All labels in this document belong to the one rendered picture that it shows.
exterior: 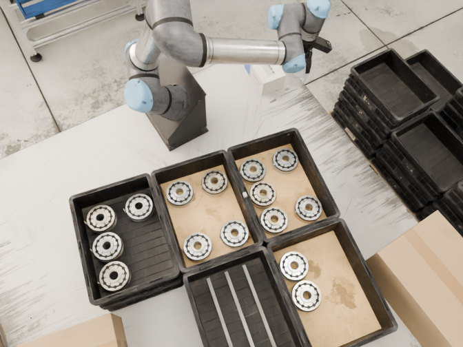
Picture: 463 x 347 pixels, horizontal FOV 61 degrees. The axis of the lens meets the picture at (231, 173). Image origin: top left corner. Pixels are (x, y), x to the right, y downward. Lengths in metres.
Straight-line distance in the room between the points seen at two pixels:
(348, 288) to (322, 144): 0.67
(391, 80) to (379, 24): 1.11
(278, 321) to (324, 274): 0.23
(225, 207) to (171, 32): 0.69
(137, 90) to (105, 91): 1.44
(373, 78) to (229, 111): 0.93
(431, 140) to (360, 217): 0.87
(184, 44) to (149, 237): 0.72
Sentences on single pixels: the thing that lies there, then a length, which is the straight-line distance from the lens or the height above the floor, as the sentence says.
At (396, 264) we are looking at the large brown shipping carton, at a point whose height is 0.90.
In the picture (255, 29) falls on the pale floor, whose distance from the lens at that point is 3.22.
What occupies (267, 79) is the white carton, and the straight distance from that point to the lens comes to 1.88.
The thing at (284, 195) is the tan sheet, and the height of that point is 0.83.
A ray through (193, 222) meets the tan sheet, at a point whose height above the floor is 0.83.
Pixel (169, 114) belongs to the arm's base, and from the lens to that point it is 1.59.
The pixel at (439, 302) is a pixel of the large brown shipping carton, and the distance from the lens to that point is 1.54.
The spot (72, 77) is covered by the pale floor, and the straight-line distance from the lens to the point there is 3.07.
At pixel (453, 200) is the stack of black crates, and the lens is 2.20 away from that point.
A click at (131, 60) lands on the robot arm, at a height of 1.13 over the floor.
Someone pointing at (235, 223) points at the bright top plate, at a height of 0.86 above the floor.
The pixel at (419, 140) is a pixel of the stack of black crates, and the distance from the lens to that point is 2.43.
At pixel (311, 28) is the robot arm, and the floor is 1.28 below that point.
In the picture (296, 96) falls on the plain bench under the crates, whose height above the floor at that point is 0.70.
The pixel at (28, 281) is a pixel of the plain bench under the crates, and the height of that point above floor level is 0.70.
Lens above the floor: 2.24
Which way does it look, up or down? 65 degrees down
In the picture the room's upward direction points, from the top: 4 degrees clockwise
